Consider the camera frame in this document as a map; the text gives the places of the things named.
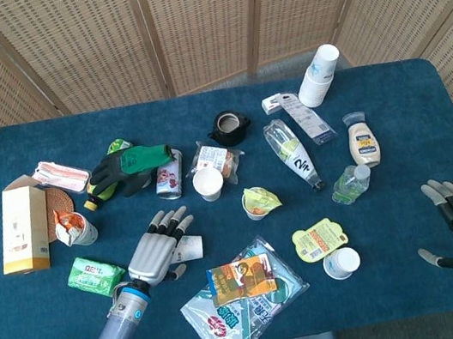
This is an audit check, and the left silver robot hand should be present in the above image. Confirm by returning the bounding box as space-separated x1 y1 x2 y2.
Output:
118 203 205 291

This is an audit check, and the paper cup holding orange packet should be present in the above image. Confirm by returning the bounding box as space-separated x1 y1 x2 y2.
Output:
51 209 100 251

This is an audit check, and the paper cup holding green bag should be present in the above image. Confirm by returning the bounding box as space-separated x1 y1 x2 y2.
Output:
240 191 273 223

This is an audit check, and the inverted paper cup blue flower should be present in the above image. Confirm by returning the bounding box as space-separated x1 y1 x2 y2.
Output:
320 245 365 283

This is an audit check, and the green tissue pack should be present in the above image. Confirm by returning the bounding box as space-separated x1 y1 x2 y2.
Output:
63 250 130 304

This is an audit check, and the tea bottle with yellow cap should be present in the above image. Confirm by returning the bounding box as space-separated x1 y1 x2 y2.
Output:
74 136 144 214

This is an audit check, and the tin can with red print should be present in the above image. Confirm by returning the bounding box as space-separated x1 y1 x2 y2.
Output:
149 147 191 203

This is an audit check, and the orange brown snack packet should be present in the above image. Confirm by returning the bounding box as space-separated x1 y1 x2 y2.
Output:
204 251 280 309

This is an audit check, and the green and black work glove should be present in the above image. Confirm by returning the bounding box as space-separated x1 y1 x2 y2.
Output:
84 139 181 204

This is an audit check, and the round woven coaster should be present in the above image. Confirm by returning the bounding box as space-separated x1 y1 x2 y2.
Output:
39 185 81 244

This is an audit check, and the clear bag of cleaning cloths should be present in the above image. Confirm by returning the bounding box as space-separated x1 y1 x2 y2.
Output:
170 228 319 339

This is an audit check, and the wrapped bread packet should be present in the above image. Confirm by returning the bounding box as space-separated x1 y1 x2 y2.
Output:
180 133 251 193

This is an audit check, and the pink striped tray pack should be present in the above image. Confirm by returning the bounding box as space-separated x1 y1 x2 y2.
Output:
29 153 94 202

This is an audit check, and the yellow-green snack bag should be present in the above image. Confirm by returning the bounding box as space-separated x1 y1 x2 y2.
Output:
241 183 284 215

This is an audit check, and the tan cardboard carton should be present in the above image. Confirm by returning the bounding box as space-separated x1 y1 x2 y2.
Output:
0 172 59 277

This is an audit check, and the black tape roll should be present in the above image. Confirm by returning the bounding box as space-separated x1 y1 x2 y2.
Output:
203 106 255 150

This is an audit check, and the clear lime water bottle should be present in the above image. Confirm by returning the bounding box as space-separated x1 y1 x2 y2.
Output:
327 161 377 208

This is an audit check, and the mayonnaise squeeze bottle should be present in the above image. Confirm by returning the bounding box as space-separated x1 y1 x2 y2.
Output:
341 108 385 171

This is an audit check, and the blue table cloth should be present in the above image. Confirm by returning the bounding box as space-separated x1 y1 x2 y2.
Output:
0 50 453 339

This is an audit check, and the yellow-green shaped packet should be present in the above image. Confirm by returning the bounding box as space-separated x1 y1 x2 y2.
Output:
289 215 352 266

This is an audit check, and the clear bottle with black cap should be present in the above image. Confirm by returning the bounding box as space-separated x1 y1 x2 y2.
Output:
262 113 326 200

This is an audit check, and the small white box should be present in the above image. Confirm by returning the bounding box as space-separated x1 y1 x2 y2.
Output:
259 92 287 117

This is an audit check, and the long clear blister pack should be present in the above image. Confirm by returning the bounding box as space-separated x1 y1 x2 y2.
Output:
275 84 340 153

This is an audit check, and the stack of paper cups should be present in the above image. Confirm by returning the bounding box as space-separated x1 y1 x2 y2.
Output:
290 41 348 111

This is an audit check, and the woven rattan folding screen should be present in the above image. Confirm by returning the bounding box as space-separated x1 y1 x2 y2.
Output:
0 0 453 312

